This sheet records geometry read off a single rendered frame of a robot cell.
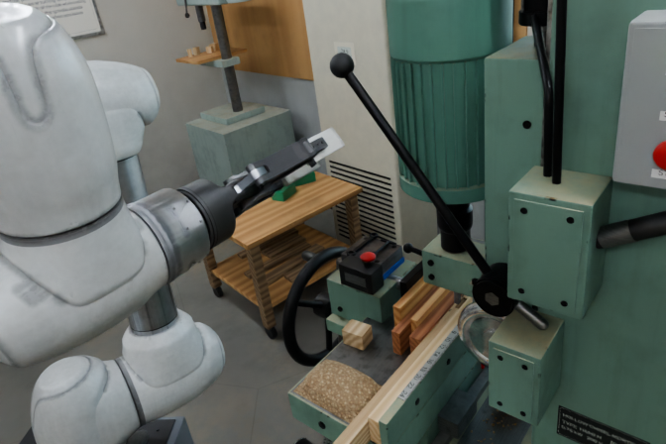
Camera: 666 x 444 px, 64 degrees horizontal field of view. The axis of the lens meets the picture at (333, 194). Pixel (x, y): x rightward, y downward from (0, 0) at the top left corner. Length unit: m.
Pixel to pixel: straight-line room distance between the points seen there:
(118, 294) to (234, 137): 2.56
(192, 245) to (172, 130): 3.41
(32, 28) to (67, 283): 0.20
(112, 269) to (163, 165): 3.47
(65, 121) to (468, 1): 0.50
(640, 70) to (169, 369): 1.00
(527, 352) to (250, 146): 2.54
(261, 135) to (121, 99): 2.16
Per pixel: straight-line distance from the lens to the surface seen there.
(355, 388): 0.91
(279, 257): 2.68
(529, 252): 0.66
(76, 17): 3.66
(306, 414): 0.96
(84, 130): 0.45
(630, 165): 0.60
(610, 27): 0.63
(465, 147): 0.79
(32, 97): 0.43
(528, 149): 0.74
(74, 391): 1.18
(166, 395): 1.24
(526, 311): 0.77
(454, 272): 0.94
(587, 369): 0.84
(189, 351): 1.22
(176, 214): 0.55
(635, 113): 0.58
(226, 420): 2.22
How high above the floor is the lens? 1.58
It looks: 25 degrees down
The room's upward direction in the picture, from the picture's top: 8 degrees counter-clockwise
